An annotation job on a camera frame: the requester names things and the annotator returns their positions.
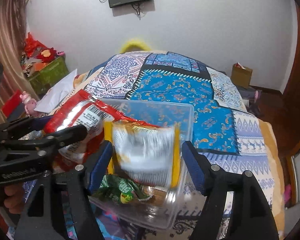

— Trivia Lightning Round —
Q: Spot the red white snack bag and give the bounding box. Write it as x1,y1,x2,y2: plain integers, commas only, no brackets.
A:
43,89,155,173

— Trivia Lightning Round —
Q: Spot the yellow white snack bag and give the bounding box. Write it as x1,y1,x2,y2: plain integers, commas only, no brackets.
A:
104,121,181,188

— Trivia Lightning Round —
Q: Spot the clear plastic storage bin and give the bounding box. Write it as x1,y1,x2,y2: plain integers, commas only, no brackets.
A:
89,98,194,230

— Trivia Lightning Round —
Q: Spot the person's left hand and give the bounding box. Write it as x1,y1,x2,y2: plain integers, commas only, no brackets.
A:
4,183,25,214

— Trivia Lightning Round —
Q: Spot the white pillow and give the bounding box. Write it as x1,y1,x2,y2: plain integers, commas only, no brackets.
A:
34,69,77,113

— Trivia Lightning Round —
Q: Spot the pink plush toy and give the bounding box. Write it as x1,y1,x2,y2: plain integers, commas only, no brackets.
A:
20,91,39,117

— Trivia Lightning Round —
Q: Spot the red box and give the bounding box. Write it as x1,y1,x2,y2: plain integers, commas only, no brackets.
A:
1,89,24,119

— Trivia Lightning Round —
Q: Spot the green storage box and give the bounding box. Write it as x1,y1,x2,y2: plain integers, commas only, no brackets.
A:
28,56,69,96

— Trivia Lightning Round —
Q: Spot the green candy wrapper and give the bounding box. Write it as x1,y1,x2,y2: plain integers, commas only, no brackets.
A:
92,174,152,204

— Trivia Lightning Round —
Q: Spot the patchwork blue bed quilt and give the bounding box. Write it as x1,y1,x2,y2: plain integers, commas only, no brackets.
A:
50,51,285,239

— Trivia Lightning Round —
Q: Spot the red fabric pile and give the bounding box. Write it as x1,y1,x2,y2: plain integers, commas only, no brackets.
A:
20,32,65,77

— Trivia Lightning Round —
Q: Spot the brown wooden door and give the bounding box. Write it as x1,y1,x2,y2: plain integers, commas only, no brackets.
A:
283,7,300,156

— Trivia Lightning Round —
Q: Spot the yellow curved bed headboard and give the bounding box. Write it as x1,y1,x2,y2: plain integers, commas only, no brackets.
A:
120,38,151,53

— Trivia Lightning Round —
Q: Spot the striped pink curtain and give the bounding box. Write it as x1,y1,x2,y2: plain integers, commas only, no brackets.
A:
0,0,38,123

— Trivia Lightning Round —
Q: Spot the brown cardboard box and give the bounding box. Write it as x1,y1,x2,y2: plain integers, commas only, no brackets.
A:
231,62,253,88

